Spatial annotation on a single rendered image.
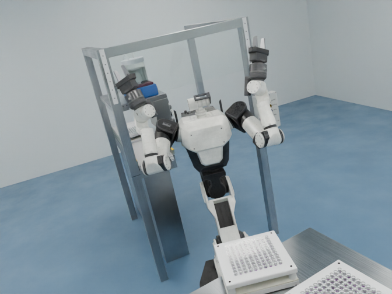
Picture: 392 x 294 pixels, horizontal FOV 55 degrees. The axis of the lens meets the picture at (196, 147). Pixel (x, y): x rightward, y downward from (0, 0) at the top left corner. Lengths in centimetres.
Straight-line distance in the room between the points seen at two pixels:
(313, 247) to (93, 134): 482
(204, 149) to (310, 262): 85
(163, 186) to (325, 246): 159
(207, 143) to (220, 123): 13
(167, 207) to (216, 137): 110
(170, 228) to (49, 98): 341
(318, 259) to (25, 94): 501
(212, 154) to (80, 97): 405
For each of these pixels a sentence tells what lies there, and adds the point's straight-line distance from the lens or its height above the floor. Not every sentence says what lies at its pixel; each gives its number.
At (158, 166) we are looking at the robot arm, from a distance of 182.
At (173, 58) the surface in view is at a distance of 250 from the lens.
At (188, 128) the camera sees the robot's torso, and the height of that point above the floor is 126.
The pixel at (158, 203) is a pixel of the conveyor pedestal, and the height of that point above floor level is 53.
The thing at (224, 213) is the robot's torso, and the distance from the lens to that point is 216.
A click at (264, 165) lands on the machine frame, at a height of 62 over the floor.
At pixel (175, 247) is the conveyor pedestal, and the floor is 11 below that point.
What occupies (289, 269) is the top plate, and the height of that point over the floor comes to 96.
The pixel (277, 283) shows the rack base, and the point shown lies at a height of 91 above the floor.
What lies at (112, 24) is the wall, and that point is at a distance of 587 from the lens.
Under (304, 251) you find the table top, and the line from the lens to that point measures 155.
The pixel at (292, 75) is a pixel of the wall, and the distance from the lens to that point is 697.
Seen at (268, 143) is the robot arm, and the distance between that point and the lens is 188.
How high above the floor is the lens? 181
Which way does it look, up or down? 19 degrees down
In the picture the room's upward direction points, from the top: 12 degrees counter-clockwise
